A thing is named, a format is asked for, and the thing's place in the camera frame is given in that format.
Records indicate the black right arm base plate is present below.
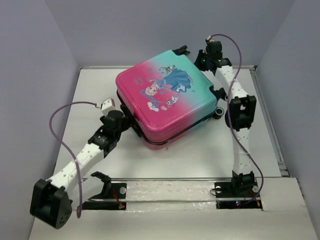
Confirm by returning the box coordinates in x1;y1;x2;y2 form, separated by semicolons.
210;181;263;210

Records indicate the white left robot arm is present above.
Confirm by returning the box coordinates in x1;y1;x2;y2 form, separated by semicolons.
29;110;129;229

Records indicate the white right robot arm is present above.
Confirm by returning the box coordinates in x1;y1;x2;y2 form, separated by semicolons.
194;46;257;198

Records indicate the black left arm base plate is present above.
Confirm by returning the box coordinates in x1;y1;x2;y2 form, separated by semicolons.
82;171;127;211

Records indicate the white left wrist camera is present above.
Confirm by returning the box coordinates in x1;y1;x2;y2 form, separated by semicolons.
100;97;116;117

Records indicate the pink and teal suitcase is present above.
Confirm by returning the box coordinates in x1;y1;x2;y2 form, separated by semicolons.
115;45;226;150

